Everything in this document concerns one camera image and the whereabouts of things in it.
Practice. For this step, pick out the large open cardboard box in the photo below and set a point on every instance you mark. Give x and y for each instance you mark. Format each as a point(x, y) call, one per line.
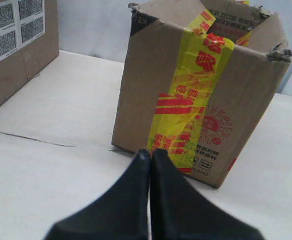
point(29, 41)

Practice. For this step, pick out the taped small cardboard box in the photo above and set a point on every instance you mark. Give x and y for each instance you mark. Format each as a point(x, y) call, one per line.
point(198, 76)

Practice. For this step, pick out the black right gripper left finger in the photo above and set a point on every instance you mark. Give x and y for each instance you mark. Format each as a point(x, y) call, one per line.
point(119, 214)

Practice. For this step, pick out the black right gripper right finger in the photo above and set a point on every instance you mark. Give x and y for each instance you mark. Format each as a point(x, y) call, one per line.
point(180, 212)

